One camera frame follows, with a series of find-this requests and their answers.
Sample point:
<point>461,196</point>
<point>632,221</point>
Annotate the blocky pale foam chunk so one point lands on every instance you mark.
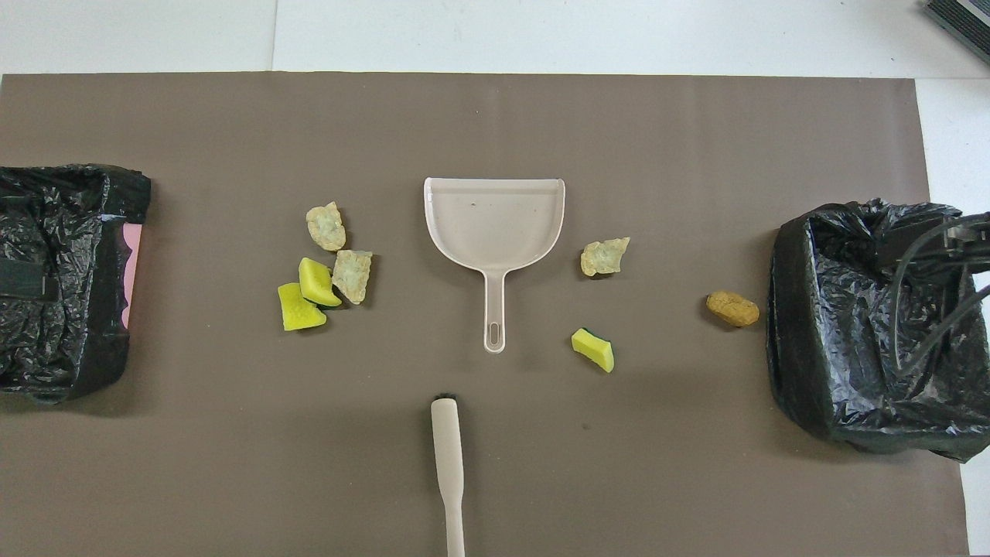
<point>352,275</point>

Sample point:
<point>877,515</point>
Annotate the yellow sponge piece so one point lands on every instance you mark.
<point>315,280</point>
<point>298,311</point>

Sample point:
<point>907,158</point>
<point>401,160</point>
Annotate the brown table mat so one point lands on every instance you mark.
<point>232,464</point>

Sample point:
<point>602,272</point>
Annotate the beige plastic dustpan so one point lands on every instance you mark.
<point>495,224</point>

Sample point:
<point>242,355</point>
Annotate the jagged pale foam chunk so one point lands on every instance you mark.
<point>603,257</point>

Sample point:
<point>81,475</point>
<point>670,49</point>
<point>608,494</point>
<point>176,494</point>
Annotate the yellow sponge with green pad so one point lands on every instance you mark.
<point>594,350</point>

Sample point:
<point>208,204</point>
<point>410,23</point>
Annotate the beige brush with black bristles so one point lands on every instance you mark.
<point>447,449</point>

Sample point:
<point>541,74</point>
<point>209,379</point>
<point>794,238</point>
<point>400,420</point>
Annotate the black bagged pink bin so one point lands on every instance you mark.
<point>69,232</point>

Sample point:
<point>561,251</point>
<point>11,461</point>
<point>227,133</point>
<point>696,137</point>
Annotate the grey ribbed device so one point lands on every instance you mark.
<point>967,19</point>

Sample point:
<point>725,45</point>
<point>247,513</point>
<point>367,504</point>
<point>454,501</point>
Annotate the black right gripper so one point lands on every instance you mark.
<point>971,251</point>

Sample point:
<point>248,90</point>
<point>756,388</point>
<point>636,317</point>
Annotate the orange-brown foam nugget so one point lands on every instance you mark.
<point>732,309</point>

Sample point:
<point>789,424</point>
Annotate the black bagged tall bin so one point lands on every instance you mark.
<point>835,348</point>

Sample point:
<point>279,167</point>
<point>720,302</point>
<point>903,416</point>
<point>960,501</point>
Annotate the rounded pale foam chunk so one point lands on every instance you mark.
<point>326,228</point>

